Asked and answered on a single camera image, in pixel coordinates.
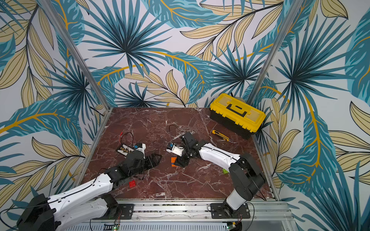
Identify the yellow utility knife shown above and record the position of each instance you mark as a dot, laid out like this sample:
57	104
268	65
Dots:
220	135

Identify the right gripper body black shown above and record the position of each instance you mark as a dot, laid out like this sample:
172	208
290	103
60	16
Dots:
184	153

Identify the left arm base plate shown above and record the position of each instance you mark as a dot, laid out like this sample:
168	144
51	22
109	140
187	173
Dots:
119	211

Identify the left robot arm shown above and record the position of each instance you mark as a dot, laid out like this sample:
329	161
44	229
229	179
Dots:
87	201

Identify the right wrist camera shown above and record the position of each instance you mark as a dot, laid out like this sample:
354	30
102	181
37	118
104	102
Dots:
175	149

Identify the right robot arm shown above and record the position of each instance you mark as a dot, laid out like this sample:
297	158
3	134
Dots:
245	173

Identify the black charging board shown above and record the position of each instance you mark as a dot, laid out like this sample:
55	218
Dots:
124	150

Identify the aluminium frame post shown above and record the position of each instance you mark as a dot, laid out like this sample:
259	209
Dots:
64	34
275	47

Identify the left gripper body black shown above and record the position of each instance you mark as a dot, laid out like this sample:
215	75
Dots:
137	171

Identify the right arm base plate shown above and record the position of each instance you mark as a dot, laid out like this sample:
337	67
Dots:
223	211

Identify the yellow black toolbox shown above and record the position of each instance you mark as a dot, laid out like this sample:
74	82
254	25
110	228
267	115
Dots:
236	115

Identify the aluminium front rail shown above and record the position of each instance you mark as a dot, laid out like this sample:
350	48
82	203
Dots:
198	210

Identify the red 2x2 lego brick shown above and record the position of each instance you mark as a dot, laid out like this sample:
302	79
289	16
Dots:
132	184

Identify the right aluminium frame post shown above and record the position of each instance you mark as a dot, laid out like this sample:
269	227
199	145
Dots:
275	47

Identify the left aluminium frame post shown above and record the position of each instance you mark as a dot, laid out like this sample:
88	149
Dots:
64	34

